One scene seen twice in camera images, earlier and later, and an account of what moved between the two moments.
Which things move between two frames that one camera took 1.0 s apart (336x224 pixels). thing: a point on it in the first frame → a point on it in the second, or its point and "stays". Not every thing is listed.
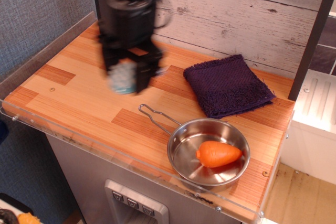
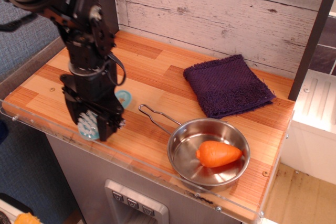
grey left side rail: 11,81 stays
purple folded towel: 228,86 stays
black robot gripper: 126,23 → 97,94
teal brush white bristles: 123,76 → 87,121
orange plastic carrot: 212,153 stays
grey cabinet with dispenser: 109,191 stays
